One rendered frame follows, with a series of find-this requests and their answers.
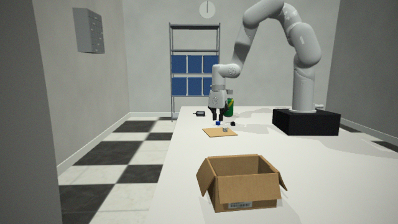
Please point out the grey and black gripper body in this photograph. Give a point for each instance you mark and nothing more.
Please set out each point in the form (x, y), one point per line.
(217, 99)

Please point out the tan square mat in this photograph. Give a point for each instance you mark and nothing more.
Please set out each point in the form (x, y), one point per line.
(218, 132)

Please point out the green soda can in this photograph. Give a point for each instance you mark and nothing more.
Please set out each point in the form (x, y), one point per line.
(229, 113)

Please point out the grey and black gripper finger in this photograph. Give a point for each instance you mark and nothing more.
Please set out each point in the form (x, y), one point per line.
(213, 110)
(222, 111)

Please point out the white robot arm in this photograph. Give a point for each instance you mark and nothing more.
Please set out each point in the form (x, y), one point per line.
(299, 35)

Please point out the open brown cardboard box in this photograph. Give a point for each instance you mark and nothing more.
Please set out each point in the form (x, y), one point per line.
(242, 179)

